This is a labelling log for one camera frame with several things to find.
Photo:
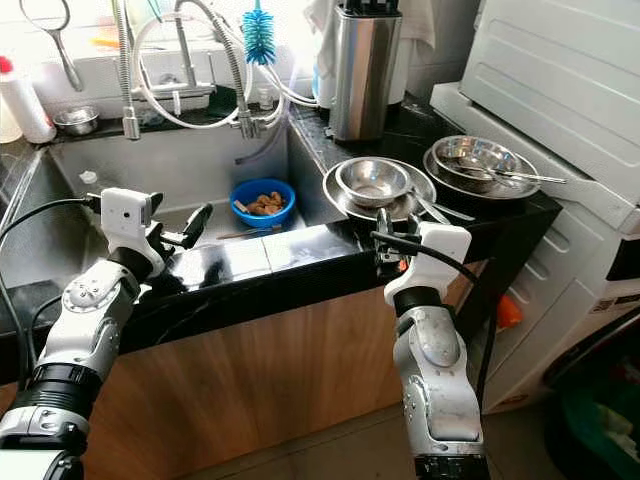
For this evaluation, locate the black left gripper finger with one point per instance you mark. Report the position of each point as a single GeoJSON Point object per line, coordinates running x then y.
{"type": "Point", "coordinates": [156, 203]}
{"type": "Point", "coordinates": [198, 220]}

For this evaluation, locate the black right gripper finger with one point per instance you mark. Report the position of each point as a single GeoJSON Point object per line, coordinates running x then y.
{"type": "Point", "coordinates": [383, 225]}

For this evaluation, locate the steel sink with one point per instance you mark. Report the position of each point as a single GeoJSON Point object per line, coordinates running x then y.
{"type": "Point", "coordinates": [180, 165]}

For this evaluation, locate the round steel plate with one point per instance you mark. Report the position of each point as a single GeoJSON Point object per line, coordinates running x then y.
{"type": "Point", "coordinates": [440, 185]}
{"type": "Point", "coordinates": [332, 195]}

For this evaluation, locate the clear plastic bottle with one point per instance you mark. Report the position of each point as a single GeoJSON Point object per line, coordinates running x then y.
{"type": "Point", "coordinates": [93, 195]}

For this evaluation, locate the thin brown utensil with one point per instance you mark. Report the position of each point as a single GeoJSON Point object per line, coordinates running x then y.
{"type": "Point", "coordinates": [265, 234]}

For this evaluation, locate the brown food scraps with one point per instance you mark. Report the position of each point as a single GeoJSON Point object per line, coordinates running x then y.
{"type": "Point", "coordinates": [265, 204]}

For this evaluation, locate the steel flexible spray faucet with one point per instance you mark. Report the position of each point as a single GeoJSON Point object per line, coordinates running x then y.
{"type": "Point", "coordinates": [132, 120]}

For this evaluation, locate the clear thin tube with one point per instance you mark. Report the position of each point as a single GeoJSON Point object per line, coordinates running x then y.
{"type": "Point", "coordinates": [265, 155]}

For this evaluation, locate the small steel bowl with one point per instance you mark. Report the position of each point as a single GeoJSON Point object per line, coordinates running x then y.
{"type": "Point", "coordinates": [76, 120]}

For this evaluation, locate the large steel basin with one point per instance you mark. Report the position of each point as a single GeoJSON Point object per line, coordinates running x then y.
{"type": "Point", "coordinates": [475, 150]}

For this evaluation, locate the orange object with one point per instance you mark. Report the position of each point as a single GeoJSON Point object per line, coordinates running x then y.
{"type": "Point", "coordinates": [510, 312]}

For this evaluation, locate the clear glass beaker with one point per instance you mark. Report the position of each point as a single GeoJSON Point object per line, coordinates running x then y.
{"type": "Point", "coordinates": [267, 98]}

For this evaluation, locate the steel sink mixer tap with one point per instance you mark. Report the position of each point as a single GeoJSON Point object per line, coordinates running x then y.
{"type": "Point", "coordinates": [185, 55]}

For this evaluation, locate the steel knife block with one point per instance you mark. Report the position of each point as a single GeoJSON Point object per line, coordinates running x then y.
{"type": "Point", "coordinates": [365, 75]}

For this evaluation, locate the white squeeze bottle red cap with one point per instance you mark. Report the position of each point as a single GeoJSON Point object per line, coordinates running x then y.
{"type": "Point", "coordinates": [28, 105]}

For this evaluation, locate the white water purifier blue label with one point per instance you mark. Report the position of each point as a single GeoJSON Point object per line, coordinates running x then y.
{"type": "Point", "coordinates": [322, 75]}

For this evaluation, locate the steel strainer ladle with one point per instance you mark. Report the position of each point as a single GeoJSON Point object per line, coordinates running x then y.
{"type": "Point", "coordinates": [66, 65]}

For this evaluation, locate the wooden sink cabinet front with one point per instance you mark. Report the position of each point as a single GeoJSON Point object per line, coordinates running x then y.
{"type": "Point", "coordinates": [260, 380]}

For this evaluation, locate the long steel spoon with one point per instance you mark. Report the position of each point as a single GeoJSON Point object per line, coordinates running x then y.
{"type": "Point", "coordinates": [545, 179]}

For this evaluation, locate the orange plastic utensil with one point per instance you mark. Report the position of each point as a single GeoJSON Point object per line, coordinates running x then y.
{"type": "Point", "coordinates": [107, 41]}

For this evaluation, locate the blue bottle brush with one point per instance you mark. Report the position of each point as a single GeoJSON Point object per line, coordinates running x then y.
{"type": "Point", "coordinates": [258, 38]}

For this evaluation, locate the white washing machine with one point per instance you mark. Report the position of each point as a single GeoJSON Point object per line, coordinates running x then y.
{"type": "Point", "coordinates": [550, 70]}

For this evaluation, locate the green laundry item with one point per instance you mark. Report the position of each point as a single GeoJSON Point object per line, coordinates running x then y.
{"type": "Point", "coordinates": [605, 425]}

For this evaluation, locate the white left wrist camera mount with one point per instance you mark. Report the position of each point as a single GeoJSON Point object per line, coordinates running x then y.
{"type": "Point", "coordinates": [128, 220]}

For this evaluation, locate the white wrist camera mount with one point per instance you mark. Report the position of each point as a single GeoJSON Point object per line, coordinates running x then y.
{"type": "Point", "coordinates": [128, 220]}
{"type": "Point", "coordinates": [435, 255]}

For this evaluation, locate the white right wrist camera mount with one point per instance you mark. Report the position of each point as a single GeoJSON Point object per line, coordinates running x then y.
{"type": "Point", "coordinates": [435, 255]}

